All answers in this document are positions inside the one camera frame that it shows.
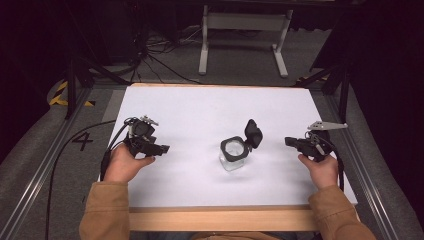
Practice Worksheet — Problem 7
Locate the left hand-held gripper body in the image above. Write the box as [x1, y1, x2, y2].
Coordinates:
[123, 114, 160, 158]

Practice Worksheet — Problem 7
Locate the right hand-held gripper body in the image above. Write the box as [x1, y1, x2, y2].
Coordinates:
[299, 121, 349, 163]

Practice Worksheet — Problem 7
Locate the person's right hand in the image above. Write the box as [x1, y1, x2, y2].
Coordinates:
[297, 153, 340, 191]

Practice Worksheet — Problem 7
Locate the person's left hand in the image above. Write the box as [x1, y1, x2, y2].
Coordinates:
[103, 143, 156, 184]

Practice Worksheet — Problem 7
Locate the clear glass jar black lid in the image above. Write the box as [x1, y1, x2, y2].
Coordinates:
[218, 118, 264, 173]

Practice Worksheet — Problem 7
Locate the white table sheet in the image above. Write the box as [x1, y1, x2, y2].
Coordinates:
[98, 86, 358, 208]

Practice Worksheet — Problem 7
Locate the black metal stand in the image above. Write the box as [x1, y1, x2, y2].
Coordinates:
[64, 55, 132, 120]
[292, 62, 352, 123]

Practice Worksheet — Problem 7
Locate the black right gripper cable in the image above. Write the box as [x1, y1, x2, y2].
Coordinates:
[316, 132, 345, 193]

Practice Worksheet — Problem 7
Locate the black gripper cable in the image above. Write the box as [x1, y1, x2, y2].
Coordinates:
[44, 117, 136, 240]
[316, 132, 345, 193]

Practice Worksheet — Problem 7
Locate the aluminium floor rail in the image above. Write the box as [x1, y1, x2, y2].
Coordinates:
[0, 87, 93, 240]
[324, 93, 401, 240]

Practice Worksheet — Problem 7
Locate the black floor cables bundle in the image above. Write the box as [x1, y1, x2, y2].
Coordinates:
[126, 23, 204, 86]

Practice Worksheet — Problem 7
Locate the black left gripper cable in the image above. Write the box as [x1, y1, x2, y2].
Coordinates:
[44, 117, 136, 240]

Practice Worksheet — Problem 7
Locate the white metal table frame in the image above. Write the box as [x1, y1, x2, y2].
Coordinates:
[198, 4, 295, 79]

